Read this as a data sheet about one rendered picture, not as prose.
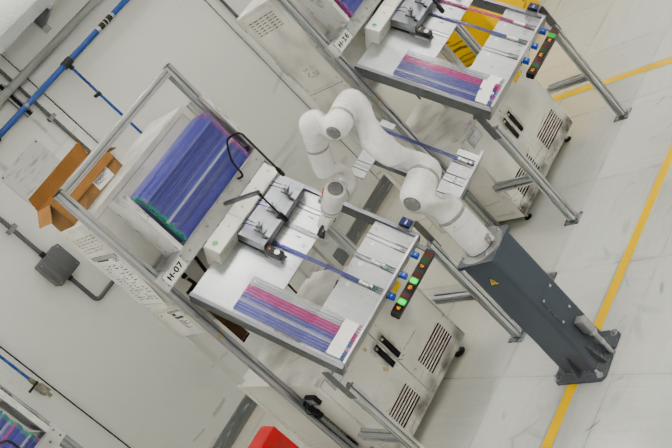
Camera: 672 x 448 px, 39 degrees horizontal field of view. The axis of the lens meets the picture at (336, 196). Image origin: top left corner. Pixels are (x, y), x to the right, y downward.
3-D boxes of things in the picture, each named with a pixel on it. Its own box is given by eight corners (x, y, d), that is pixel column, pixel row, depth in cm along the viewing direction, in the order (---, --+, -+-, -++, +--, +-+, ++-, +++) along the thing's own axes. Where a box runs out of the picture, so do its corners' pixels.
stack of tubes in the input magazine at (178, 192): (250, 153, 412) (206, 110, 403) (186, 241, 387) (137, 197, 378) (236, 159, 422) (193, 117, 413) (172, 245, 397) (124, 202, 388)
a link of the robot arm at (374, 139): (418, 208, 351) (430, 178, 361) (440, 195, 342) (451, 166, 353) (318, 119, 337) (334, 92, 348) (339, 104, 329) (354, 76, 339)
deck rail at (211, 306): (345, 372, 371) (344, 365, 366) (342, 376, 371) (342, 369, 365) (193, 298, 393) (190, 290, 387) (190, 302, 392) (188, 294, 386)
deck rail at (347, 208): (420, 241, 405) (420, 233, 400) (418, 245, 404) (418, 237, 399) (276, 180, 426) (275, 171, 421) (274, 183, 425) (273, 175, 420)
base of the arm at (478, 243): (509, 223, 358) (479, 190, 352) (492, 261, 348) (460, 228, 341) (473, 233, 373) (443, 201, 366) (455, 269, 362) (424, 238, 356)
